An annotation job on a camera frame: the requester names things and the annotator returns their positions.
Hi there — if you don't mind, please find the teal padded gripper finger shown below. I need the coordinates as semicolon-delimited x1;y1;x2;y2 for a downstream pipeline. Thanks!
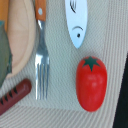
0;26;12;88

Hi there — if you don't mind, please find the brown toy sausage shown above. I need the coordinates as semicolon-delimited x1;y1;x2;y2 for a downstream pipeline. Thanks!
0;79;32;116

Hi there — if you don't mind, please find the white toy fish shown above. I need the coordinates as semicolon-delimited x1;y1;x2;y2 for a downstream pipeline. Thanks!
65;0;88;48

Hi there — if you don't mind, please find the red toy tomato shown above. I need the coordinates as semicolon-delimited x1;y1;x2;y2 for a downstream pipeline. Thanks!
76;56;107;112

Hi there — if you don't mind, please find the yellow toy bread slice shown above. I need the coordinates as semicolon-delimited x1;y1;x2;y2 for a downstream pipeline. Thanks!
0;0;9;29

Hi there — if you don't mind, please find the round wooden plate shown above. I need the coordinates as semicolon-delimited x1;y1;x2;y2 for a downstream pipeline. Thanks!
0;0;36;78

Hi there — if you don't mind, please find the wooden handled fork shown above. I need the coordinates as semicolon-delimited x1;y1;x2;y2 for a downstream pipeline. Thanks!
35;0;50;100

